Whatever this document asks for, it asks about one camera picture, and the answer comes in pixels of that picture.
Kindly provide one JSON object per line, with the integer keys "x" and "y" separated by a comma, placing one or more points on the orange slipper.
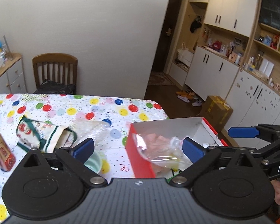
{"x": 184, "y": 93}

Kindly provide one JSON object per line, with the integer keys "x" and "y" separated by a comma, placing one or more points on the wooden drawer cabinet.
{"x": 10, "y": 74}

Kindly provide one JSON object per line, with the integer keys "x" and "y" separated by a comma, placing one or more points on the person's right hand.
{"x": 279, "y": 193}

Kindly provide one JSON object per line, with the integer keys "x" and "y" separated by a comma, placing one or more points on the wooden chair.
{"x": 54, "y": 67}

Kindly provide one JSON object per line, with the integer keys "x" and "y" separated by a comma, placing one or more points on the orange red carton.
{"x": 1, "y": 147}

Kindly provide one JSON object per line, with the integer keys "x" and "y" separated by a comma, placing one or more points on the patterned door rug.
{"x": 161, "y": 79}

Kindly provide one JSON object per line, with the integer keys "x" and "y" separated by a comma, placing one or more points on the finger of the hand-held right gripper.
{"x": 242, "y": 132}

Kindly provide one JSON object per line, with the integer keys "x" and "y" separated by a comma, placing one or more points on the red cardboard box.
{"x": 140, "y": 161}

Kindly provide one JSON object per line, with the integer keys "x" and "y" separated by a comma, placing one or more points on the green and white printed pouch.
{"x": 44, "y": 133}

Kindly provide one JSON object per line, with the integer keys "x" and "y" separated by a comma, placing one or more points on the dark wooden door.
{"x": 169, "y": 28}

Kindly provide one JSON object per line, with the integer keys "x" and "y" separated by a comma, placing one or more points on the light green bowl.
{"x": 95, "y": 163}

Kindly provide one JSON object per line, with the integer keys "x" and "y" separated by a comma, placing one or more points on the white plastic bag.
{"x": 184, "y": 56}

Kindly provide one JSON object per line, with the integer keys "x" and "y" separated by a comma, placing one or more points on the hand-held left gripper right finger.
{"x": 192, "y": 152}

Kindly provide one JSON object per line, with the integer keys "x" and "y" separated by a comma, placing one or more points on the clear bubble wrap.
{"x": 91, "y": 128}

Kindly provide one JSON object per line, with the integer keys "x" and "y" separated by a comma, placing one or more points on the black cap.
{"x": 196, "y": 24}

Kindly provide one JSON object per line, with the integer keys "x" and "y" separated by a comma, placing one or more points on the white slipper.
{"x": 183, "y": 98}

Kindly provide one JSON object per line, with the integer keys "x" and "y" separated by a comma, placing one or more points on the balloon print tablecloth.
{"x": 60, "y": 107}

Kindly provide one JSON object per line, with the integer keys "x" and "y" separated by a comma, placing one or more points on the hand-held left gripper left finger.
{"x": 84, "y": 148}

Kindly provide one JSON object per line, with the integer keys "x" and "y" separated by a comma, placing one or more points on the clear zip bag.
{"x": 168, "y": 154}

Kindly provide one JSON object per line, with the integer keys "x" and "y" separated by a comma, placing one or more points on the white wall cabinet unit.
{"x": 238, "y": 63}

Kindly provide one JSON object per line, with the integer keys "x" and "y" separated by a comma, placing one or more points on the pale purple slipper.
{"x": 197, "y": 102}

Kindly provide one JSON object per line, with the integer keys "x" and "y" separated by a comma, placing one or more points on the black bag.
{"x": 54, "y": 87}

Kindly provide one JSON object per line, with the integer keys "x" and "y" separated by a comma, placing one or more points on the brown cardboard box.
{"x": 218, "y": 112}

